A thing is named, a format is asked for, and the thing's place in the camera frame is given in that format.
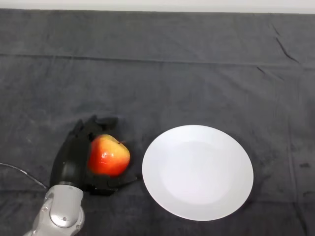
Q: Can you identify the red yellow apple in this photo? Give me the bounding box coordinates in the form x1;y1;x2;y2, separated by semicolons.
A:
87;134;130;177

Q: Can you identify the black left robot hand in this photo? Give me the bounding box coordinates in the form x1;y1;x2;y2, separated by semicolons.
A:
49;115;138;197

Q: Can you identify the black cloth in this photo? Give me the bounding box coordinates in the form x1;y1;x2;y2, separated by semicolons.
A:
0;8;315;236

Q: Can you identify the white round plate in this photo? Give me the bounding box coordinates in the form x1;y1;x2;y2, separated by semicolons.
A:
142;125;254;222

